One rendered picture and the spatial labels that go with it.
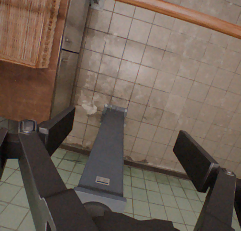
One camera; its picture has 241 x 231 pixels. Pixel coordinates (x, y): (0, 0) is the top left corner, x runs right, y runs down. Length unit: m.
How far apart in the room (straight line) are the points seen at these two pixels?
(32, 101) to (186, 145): 1.18
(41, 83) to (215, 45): 1.66
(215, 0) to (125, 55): 1.00
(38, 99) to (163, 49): 1.24
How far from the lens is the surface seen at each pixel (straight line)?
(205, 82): 1.86
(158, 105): 1.73
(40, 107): 1.25
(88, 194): 0.64
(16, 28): 1.28
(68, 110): 0.17
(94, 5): 1.74
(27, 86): 1.26
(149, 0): 0.46
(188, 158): 0.17
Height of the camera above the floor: 1.63
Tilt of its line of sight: 74 degrees down
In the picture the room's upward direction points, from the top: 176 degrees counter-clockwise
